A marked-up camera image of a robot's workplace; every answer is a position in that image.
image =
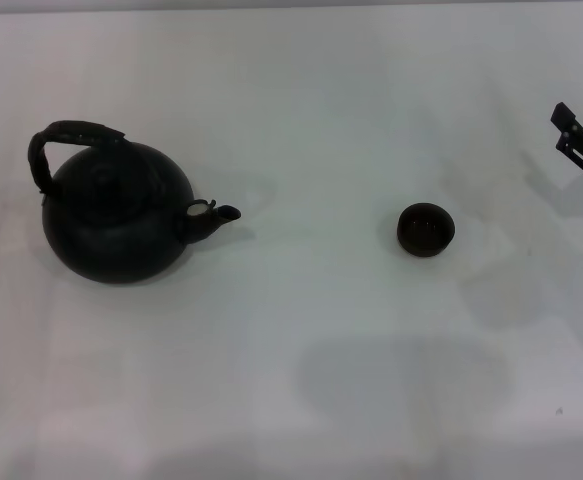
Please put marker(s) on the small dark brown teacup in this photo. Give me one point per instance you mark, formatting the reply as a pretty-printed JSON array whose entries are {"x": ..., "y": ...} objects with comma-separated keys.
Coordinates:
[{"x": 425, "y": 231}]

